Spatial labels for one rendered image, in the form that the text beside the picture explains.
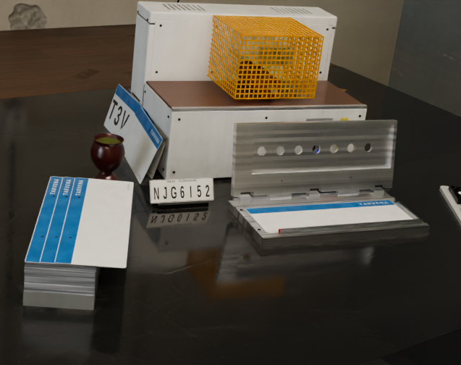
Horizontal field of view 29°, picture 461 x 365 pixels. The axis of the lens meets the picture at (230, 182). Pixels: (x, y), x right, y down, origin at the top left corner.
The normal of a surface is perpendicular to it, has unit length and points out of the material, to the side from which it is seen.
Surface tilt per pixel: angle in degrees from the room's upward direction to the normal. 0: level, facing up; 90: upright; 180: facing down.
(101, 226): 0
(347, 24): 90
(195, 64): 90
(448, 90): 90
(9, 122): 0
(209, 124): 90
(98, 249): 0
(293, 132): 79
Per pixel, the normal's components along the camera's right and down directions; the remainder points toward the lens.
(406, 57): -0.80, 0.15
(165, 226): 0.11, -0.92
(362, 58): 0.59, 0.37
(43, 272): 0.06, 0.39
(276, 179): 0.39, 0.22
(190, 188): 0.39, -0.03
